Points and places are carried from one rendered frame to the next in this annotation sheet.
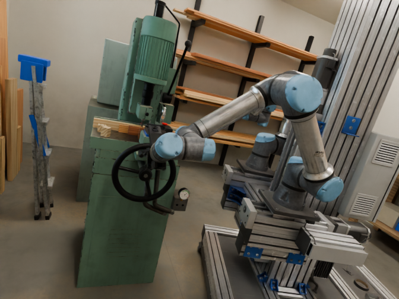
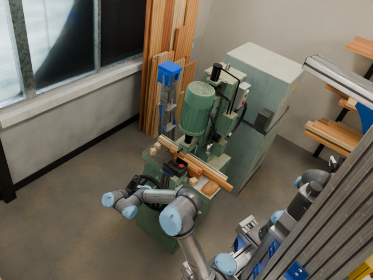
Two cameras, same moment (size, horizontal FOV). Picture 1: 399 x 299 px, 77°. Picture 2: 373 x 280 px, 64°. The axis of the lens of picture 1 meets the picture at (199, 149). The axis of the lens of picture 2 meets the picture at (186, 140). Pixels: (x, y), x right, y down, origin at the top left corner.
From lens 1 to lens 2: 148 cm
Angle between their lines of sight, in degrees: 50
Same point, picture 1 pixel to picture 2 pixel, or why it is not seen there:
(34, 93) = (162, 92)
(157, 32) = (188, 101)
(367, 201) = not seen: outside the picture
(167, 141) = (104, 198)
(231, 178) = (240, 230)
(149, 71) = (182, 124)
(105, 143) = (149, 159)
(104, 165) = (148, 171)
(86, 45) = (268, 19)
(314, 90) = (171, 224)
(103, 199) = not seen: hidden behind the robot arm
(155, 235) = not seen: hidden behind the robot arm
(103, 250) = (147, 215)
